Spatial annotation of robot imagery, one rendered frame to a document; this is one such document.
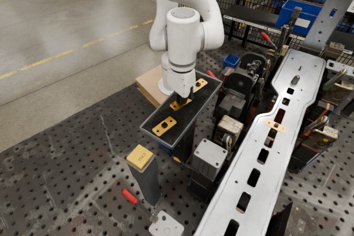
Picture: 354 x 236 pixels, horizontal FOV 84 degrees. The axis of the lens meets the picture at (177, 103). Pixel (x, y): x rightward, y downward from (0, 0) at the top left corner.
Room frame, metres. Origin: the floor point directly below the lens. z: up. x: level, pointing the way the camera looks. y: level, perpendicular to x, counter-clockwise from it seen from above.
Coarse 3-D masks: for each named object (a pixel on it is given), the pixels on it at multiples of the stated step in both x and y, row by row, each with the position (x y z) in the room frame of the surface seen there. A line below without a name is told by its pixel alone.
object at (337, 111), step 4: (352, 100) 0.81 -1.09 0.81; (348, 104) 0.81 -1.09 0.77; (352, 104) 0.78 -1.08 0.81; (344, 108) 0.81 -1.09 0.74; (348, 108) 0.78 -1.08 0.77; (352, 108) 0.77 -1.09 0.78; (336, 112) 0.80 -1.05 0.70; (340, 112) 0.80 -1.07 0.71; (344, 112) 0.78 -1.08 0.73; (348, 112) 0.77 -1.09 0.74; (352, 112) 0.76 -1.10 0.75; (344, 116) 0.77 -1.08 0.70; (348, 116) 0.76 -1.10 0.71; (352, 116) 0.77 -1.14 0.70; (352, 120) 0.74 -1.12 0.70
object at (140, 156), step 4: (136, 148) 0.30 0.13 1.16; (140, 148) 0.30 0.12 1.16; (144, 148) 0.30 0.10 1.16; (132, 152) 0.28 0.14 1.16; (136, 152) 0.28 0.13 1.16; (140, 152) 0.28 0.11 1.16; (144, 152) 0.28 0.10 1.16; (148, 152) 0.28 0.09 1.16; (128, 156) 0.27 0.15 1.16; (132, 156) 0.27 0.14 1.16; (136, 156) 0.27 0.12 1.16; (140, 156) 0.27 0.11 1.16; (144, 156) 0.27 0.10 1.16; (148, 156) 0.27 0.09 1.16; (128, 160) 0.26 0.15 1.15; (132, 160) 0.26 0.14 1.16; (136, 160) 0.26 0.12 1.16; (140, 160) 0.26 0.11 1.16; (144, 160) 0.26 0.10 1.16; (148, 160) 0.26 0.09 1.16; (136, 164) 0.25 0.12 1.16; (140, 164) 0.25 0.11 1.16; (144, 164) 0.25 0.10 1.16; (140, 168) 0.23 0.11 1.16
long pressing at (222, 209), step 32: (288, 64) 0.93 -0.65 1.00; (320, 64) 0.93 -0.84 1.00; (288, 96) 0.67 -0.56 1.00; (256, 128) 0.48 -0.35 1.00; (288, 128) 0.48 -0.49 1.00; (256, 160) 0.33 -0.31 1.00; (288, 160) 0.33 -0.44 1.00; (224, 192) 0.21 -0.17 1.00; (256, 192) 0.21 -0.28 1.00; (224, 224) 0.12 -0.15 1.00; (256, 224) 0.12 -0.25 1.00
